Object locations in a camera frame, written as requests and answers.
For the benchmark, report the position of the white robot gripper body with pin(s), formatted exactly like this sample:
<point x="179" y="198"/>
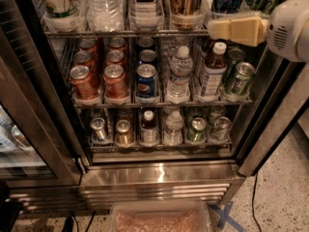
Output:
<point x="284" y="28"/>

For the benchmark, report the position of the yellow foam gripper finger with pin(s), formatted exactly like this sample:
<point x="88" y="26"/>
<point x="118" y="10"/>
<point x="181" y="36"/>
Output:
<point x="249" y="31"/>

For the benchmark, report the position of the green soda can behind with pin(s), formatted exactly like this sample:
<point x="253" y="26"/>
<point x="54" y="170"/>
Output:
<point x="233" y="56"/>

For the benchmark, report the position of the green soda can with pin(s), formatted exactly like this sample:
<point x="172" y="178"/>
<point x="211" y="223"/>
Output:
<point x="240" y="79"/>
<point x="233" y="56"/>

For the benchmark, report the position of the green soda can front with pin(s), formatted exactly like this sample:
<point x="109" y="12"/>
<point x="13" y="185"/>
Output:
<point x="240" y="79"/>

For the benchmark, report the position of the open fridge door right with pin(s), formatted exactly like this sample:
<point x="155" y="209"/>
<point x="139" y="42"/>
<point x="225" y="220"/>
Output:
<point x="288" y="102"/>

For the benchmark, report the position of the clear water bottle middle shelf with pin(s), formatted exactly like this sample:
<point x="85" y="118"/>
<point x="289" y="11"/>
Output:
<point x="181" y="66"/>

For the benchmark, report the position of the light green can bottom right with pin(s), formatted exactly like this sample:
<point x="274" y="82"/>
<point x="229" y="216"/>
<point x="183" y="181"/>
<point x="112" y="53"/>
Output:
<point x="221" y="129"/>

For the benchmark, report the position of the white label bottle top shelf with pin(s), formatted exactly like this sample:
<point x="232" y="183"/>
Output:
<point x="146" y="14"/>

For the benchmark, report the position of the blue pepsi can behind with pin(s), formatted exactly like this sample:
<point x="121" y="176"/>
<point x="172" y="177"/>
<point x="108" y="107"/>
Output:
<point x="147" y="56"/>

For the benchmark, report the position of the blue pepsi can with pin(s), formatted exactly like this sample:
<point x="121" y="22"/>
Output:
<point x="146" y="81"/>
<point x="147" y="56"/>

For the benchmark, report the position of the blue pepsi can front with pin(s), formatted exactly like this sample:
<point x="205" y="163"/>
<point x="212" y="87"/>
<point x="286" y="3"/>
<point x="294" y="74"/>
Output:
<point x="146" y="81"/>

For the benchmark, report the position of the green can bottom shelf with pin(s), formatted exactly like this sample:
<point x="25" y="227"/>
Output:
<point x="196" y="130"/>

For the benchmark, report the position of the stainless steel fridge cabinet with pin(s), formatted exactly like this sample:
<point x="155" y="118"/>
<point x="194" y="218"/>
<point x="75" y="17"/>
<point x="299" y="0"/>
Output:
<point x="96" y="154"/>

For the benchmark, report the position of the water bottle bottom shelf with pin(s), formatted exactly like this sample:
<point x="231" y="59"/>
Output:
<point x="172" y="134"/>

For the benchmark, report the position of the red soda can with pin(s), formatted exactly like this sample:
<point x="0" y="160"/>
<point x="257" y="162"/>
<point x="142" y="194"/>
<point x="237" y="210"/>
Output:
<point x="84" y="58"/>
<point x="115" y="82"/>
<point x="84" y="82"/>
<point x="115" y="57"/>

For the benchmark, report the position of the tea bottle bottom shelf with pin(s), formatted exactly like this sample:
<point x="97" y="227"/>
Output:
<point x="149" y="128"/>

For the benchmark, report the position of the large water bottle top shelf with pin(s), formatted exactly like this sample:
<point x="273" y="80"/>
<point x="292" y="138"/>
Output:
<point x="105" y="15"/>

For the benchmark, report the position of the gold can bottom shelf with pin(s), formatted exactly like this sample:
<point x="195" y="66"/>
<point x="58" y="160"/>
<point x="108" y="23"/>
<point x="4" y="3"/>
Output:
<point x="124" y="133"/>

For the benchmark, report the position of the red soda can middle left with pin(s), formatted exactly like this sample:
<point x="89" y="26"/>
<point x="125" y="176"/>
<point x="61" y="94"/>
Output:
<point x="84" y="58"/>

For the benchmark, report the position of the red soda can front left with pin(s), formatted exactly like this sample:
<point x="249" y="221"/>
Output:
<point x="84" y="82"/>

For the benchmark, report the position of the silver can bottom left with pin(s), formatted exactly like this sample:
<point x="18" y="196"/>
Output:
<point x="99" y="130"/>

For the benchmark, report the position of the glass fridge door left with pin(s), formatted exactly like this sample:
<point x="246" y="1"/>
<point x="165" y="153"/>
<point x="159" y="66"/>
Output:
<point x="32" y="94"/>

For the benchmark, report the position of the iced tea bottle white cap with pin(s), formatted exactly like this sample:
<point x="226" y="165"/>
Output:
<point x="212" y="71"/>

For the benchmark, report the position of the blue tape cross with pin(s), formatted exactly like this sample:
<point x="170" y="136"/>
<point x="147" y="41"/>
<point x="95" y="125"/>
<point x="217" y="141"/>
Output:
<point x="223" y="215"/>

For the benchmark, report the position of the clear plastic bin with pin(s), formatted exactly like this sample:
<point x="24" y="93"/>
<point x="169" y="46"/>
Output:
<point x="160" y="216"/>

